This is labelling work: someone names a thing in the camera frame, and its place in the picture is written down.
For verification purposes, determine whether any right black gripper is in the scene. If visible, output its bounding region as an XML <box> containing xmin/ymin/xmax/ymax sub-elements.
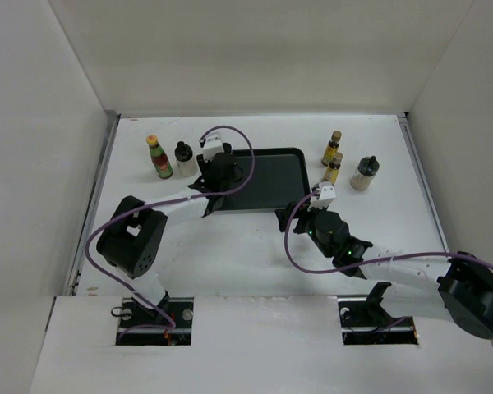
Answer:
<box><xmin>275</xmin><ymin>199</ymin><xmax>333</xmax><ymax>259</ymax></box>

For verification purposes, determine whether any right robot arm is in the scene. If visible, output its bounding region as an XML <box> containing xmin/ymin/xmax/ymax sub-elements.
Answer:
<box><xmin>275</xmin><ymin>202</ymin><xmax>493</xmax><ymax>340</ymax></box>

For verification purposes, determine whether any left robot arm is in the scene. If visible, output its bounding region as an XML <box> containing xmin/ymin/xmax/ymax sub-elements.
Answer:
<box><xmin>96</xmin><ymin>152</ymin><xmax>256</xmax><ymax>328</ymax></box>

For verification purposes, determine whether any black plastic tray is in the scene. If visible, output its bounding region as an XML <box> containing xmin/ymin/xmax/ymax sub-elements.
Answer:
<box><xmin>221</xmin><ymin>148</ymin><xmax>309</xmax><ymax>211</ymax></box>

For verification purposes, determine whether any left white powder shaker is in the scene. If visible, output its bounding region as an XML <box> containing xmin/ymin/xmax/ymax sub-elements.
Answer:
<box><xmin>174</xmin><ymin>141</ymin><xmax>198</xmax><ymax>177</ymax></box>

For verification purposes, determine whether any white powder shaker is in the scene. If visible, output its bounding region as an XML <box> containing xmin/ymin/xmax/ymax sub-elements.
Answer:
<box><xmin>174</xmin><ymin>141</ymin><xmax>198</xmax><ymax>177</ymax></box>
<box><xmin>350</xmin><ymin>156</ymin><xmax>380</xmax><ymax>191</ymax></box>

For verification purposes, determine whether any red chili sauce bottle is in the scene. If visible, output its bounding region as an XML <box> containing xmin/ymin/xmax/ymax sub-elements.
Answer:
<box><xmin>146</xmin><ymin>135</ymin><xmax>173</xmax><ymax>179</ymax></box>

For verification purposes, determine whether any front yellow label bottle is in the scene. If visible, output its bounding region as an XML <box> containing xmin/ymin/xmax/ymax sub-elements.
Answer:
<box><xmin>322</xmin><ymin>152</ymin><xmax>343</xmax><ymax>184</ymax></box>

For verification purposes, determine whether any yellow label bottle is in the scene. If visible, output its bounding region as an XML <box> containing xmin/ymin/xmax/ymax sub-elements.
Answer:
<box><xmin>321</xmin><ymin>131</ymin><xmax>342</xmax><ymax>166</ymax></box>
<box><xmin>322</xmin><ymin>152</ymin><xmax>343</xmax><ymax>184</ymax></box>

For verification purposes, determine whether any rear yellow label bottle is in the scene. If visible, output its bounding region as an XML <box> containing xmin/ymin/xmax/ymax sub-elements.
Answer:
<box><xmin>321</xmin><ymin>131</ymin><xmax>342</xmax><ymax>166</ymax></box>

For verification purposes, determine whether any right white powder shaker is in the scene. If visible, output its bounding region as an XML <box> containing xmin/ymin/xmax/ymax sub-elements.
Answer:
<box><xmin>350</xmin><ymin>156</ymin><xmax>380</xmax><ymax>191</ymax></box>

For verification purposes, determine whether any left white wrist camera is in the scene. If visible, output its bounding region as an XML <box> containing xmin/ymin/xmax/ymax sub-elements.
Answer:
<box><xmin>200</xmin><ymin>131</ymin><xmax>224</xmax><ymax>163</ymax></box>

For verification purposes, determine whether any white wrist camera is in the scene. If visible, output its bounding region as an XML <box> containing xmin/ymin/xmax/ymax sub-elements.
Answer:
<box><xmin>310</xmin><ymin>181</ymin><xmax>336</xmax><ymax>209</ymax></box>
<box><xmin>200</xmin><ymin>131</ymin><xmax>224</xmax><ymax>163</ymax></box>

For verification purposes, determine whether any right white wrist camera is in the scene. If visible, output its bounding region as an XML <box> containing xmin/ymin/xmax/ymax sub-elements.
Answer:
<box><xmin>310</xmin><ymin>181</ymin><xmax>336</xmax><ymax>209</ymax></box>

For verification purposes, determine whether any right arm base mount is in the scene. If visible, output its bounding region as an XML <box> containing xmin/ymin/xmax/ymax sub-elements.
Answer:
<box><xmin>338</xmin><ymin>282</ymin><xmax>418</xmax><ymax>346</ymax></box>

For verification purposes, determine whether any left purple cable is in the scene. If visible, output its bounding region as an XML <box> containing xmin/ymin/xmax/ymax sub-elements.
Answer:
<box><xmin>84</xmin><ymin>125</ymin><xmax>256</xmax><ymax>344</ymax></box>

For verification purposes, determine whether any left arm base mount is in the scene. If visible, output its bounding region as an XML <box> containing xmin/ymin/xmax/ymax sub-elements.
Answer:
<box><xmin>110</xmin><ymin>297</ymin><xmax>195</xmax><ymax>346</ymax></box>

